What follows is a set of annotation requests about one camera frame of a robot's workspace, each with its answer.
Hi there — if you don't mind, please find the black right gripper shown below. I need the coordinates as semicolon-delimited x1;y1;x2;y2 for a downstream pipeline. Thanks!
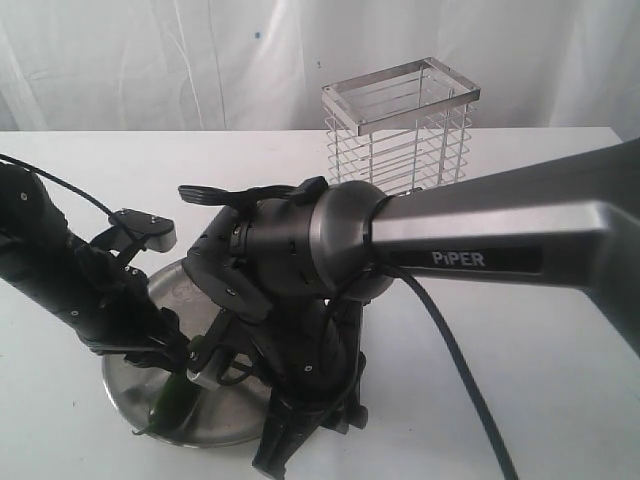
239;319;368;476

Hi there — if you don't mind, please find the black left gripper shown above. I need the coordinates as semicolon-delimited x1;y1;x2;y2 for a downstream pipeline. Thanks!
77;266;188;368

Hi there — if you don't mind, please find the green chili pepper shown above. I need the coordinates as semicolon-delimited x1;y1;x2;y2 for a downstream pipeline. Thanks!
132;335;204;436

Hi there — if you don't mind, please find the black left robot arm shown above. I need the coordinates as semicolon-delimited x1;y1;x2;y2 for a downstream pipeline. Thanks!
1;164;189;372

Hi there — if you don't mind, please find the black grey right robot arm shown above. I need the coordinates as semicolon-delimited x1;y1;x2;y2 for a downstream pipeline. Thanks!
179;140;639;479

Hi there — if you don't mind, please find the round stainless steel plate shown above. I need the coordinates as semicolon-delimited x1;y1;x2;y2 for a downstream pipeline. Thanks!
102;261;270;448

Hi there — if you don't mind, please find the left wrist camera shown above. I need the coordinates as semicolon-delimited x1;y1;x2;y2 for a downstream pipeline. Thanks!
109;209;177;253

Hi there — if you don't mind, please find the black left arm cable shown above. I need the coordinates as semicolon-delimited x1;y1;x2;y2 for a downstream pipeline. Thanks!
0;153;141;241

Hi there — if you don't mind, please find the blue-grey right arm cable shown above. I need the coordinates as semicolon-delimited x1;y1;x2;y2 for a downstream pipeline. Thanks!
394;264;519;480

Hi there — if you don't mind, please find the metal wire utensil rack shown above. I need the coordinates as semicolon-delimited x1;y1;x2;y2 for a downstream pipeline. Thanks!
321;57;481;195

